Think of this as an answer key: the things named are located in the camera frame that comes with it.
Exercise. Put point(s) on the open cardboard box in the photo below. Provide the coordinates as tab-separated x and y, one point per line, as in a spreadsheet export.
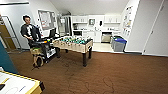
35	50

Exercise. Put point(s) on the green foosball table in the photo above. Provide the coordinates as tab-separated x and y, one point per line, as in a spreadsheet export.
73	43

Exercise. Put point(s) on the white sink base cabinet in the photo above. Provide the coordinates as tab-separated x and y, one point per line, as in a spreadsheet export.
93	36

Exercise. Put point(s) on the stainless steel refrigerator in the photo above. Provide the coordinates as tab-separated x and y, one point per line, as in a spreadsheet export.
65	26

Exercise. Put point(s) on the grey bin blue lid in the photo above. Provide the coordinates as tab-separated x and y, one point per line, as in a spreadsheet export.
120	45

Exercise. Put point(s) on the black wheeled cart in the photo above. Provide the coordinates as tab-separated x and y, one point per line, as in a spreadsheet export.
46	46

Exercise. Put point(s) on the brown tan backpack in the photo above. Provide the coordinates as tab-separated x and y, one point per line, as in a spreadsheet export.
38	61

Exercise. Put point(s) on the person in black shirt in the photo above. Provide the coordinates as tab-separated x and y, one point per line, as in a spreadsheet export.
28	31

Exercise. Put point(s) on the white hallway door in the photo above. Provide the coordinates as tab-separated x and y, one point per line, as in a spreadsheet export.
156	30

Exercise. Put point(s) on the brown wooden door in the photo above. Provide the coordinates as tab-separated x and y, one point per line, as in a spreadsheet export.
6	36

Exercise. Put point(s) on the white wall cabinet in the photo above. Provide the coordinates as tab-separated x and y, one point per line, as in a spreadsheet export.
112	19
80	19

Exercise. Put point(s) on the grey wall bulletin board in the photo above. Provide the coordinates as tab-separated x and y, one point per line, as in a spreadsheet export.
46	19

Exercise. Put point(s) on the large colourful wall poster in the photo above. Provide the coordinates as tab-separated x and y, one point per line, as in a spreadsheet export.
128	20

